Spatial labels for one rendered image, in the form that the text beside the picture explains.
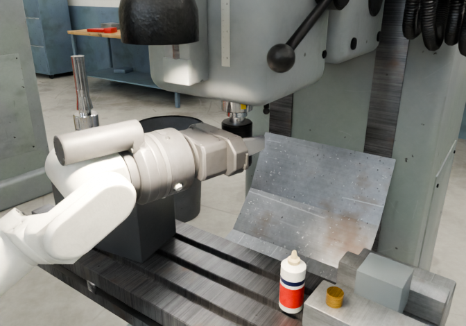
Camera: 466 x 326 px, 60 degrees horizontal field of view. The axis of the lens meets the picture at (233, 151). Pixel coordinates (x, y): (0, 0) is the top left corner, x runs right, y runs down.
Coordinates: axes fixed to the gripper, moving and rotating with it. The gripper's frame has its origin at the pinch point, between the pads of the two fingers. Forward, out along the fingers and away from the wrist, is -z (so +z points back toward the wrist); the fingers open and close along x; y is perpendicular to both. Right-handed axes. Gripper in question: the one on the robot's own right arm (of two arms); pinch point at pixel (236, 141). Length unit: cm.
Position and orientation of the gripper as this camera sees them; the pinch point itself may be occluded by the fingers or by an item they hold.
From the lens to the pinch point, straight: 62.4
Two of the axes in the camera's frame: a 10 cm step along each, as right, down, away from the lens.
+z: -7.6, 2.3, -6.1
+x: -6.5, -2.8, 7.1
